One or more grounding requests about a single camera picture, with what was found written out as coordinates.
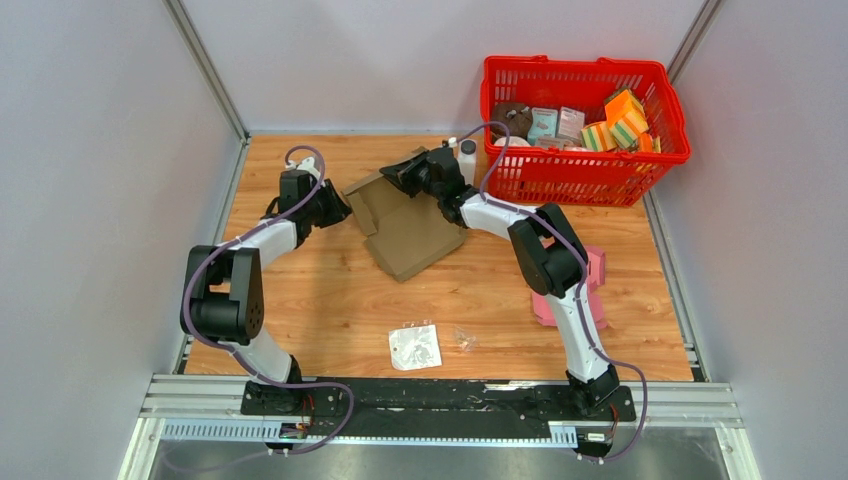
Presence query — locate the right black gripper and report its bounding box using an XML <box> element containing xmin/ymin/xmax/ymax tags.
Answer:
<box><xmin>382</xmin><ymin>153</ymin><xmax>446</xmax><ymax>201</ymax></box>

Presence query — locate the brown cardboard box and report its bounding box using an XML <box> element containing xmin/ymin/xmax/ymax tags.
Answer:
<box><xmin>342</xmin><ymin>171</ymin><xmax>467</xmax><ymax>283</ymax></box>

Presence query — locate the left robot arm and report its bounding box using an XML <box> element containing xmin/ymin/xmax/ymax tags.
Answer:
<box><xmin>180</xmin><ymin>169</ymin><xmax>352</xmax><ymax>415</ymax></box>

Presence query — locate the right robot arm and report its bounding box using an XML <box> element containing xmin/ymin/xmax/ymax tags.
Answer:
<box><xmin>379</xmin><ymin>146</ymin><xmax>621</xmax><ymax>419</ymax></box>

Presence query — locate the teal small box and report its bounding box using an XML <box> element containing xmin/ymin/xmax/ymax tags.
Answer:
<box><xmin>526</xmin><ymin>107</ymin><xmax>559</xmax><ymax>146</ymax></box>

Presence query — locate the grey pink small box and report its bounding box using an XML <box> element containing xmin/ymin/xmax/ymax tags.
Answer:
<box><xmin>556</xmin><ymin>107</ymin><xmax>585</xmax><ymax>145</ymax></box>

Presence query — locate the pink paper box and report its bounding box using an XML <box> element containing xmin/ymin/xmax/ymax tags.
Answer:
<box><xmin>531</xmin><ymin>245</ymin><xmax>608</xmax><ymax>330</ymax></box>

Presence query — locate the white bottle black cap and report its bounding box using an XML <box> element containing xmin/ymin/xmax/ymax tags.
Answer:
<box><xmin>457</xmin><ymin>138</ymin><xmax>477</xmax><ymax>186</ymax></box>

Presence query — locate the white round lid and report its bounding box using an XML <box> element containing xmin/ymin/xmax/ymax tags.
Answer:
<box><xmin>493</xmin><ymin>136</ymin><xmax>531</xmax><ymax>147</ymax></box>

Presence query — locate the brown round item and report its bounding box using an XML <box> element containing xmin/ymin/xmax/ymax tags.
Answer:
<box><xmin>490</xmin><ymin>102</ymin><xmax>533</xmax><ymax>140</ymax></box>

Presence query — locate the white plastic bag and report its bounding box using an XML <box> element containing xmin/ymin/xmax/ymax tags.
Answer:
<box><xmin>388</xmin><ymin>324</ymin><xmax>443</xmax><ymax>371</ymax></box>

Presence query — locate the small clear screw bag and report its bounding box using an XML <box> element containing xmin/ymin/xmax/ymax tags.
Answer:
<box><xmin>454</xmin><ymin>327</ymin><xmax>478</xmax><ymax>353</ymax></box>

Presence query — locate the red plastic basket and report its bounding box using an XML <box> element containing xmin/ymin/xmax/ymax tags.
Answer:
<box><xmin>480</xmin><ymin>55</ymin><xmax>691</xmax><ymax>207</ymax></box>

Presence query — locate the striped sponge pack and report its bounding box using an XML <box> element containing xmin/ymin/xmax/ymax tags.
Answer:
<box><xmin>581</xmin><ymin>121</ymin><xmax>617</xmax><ymax>152</ymax></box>

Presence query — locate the orange green sponge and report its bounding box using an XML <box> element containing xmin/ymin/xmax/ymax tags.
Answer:
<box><xmin>604</xmin><ymin>87</ymin><xmax>650</xmax><ymax>149</ymax></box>

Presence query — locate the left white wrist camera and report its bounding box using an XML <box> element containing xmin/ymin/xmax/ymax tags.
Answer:
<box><xmin>285</xmin><ymin>156</ymin><xmax>321</xmax><ymax>179</ymax></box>

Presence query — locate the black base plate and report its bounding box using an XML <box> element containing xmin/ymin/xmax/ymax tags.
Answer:
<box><xmin>239</xmin><ymin>377</ymin><xmax>638</xmax><ymax>440</ymax></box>

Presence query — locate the aluminium frame rail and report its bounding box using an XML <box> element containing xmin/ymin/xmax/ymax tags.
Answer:
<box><xmin>119</xmin><ymin>374</ymin><xmax>760</xmax><ymax>479</ymax></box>

